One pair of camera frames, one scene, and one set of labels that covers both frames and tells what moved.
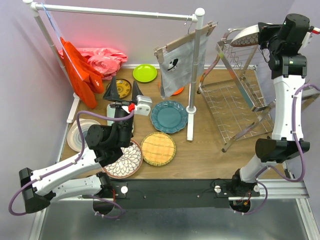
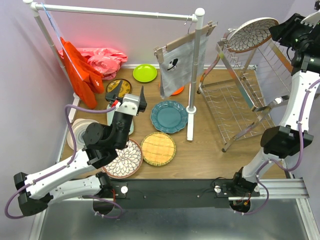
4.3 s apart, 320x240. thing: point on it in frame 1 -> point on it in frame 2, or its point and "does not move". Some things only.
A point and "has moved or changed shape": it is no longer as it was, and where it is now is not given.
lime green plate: x=145 y=73 does not move
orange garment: x=85 y=77 does not move
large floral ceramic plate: x=248 y=36 has moved or changed shape
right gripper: x=265 y=29 -> x=284 y=29
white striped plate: x=74 y=137 does not move
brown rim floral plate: x=128 y=164 does not move
